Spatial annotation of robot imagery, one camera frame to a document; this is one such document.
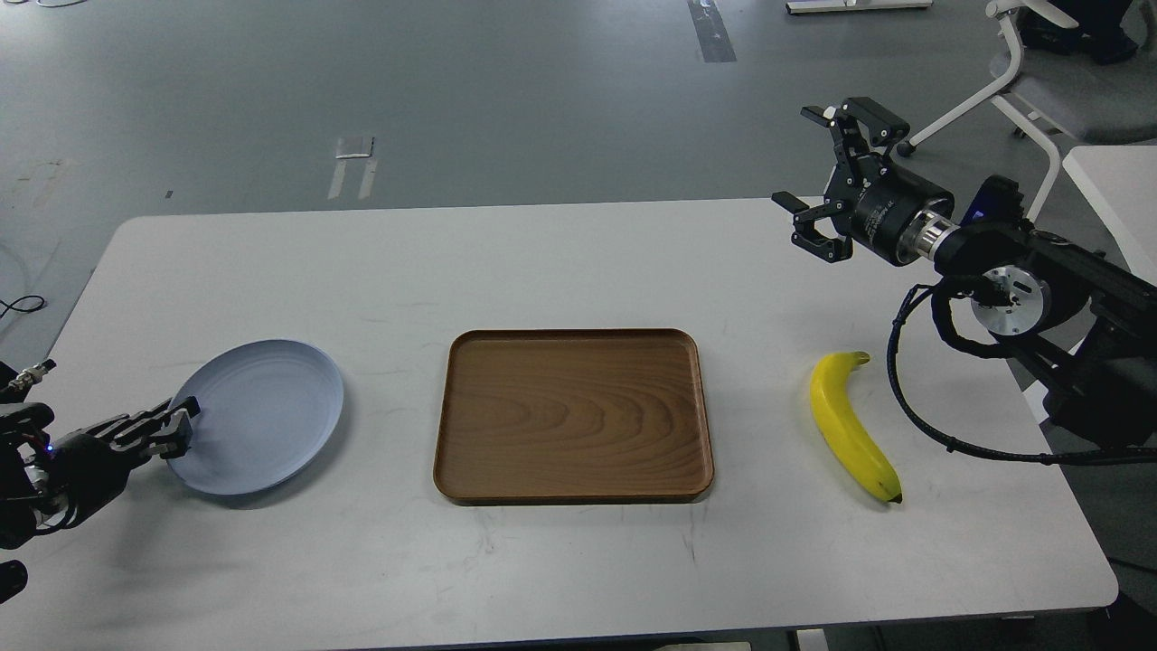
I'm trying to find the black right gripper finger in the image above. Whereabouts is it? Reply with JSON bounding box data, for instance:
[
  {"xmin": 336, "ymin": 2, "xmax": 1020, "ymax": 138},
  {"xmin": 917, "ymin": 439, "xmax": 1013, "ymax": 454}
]
[
  {"xmin": 772, "ymin": 191, "xmax": 854, "ymax": 262},
  {"xmin": 799, "ymin": 98, "xmax": 912, "ymax": 201}
]

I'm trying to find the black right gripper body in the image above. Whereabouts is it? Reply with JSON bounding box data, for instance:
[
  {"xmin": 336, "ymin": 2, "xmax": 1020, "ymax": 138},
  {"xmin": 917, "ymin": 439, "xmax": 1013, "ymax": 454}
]
[{"xmin": 848, "ymin": 172, "xmax": 955, "ymax": 267}]

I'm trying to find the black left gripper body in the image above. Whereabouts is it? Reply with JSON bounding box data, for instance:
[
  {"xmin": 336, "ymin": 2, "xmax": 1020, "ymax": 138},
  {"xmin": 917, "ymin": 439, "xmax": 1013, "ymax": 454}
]
[{"xmin": 40, "ymin": 434, "xmax": 137, "ymax": 528}]

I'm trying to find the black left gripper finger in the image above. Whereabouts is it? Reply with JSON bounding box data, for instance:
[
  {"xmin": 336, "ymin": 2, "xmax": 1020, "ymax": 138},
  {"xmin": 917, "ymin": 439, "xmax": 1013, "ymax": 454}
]
[
  {"xmin": 95, "ymin": 397, "xmax": 200, "ymax": 444},
  {"xmin": 127, "ymin": 421, "xmax": 193, "ymax": 463}
]

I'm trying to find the light blue plate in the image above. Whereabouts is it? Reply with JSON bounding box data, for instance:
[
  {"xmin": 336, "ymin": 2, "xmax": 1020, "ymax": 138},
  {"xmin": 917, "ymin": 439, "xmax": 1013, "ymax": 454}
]
[{"xmin": 168, "ymin": 339, "xmax": 344, "ymax": 497}]

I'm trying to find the yellow banana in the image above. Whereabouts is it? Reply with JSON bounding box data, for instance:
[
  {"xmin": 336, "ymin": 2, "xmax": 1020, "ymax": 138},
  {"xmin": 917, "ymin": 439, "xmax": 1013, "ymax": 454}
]
[{"xmin": 806, "ymin": 352, "xmax": 902, "ymax": 504}]

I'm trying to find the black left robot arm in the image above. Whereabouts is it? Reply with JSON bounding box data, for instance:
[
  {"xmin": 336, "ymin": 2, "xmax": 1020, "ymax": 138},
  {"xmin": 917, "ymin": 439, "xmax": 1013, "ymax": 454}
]
[{"xmin": 1, "ymin": 358, "xmax": 200, "ymax": 552}]

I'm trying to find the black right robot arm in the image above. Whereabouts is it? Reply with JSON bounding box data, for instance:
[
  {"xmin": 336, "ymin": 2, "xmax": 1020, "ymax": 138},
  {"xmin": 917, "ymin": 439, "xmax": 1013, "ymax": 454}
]
[{"xmin": 772, "ymin": 98, "xmax": 1156, "ymax": 467}]

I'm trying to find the white furniture base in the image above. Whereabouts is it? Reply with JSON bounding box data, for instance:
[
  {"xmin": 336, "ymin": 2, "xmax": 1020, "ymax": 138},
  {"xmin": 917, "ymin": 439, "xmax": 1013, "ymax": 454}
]
[{"xmin": 784, "ymin": 0, "xmax": 934, "ymax": 15}]

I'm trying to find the white side table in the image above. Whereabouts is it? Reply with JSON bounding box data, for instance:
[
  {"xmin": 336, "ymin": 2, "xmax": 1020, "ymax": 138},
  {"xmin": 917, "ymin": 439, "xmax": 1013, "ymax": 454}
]
[{"xmin": 1062, "ymin": 145, "xmax": 1156, "ymax": 284}]

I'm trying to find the white office chair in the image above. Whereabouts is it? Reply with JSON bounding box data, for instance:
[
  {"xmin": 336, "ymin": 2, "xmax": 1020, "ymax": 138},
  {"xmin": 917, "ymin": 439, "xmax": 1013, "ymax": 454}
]
[{"xmin": 894, "ymin": 1, "xmax": 1156, "ymax": 220}]

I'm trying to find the brown wooden tray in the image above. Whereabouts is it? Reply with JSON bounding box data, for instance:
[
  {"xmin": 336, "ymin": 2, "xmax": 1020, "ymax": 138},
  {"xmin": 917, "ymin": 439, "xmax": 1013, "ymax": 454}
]
[{"xmin": 432, "ymin": 328, "xmax": 715, "ymax": 505}]

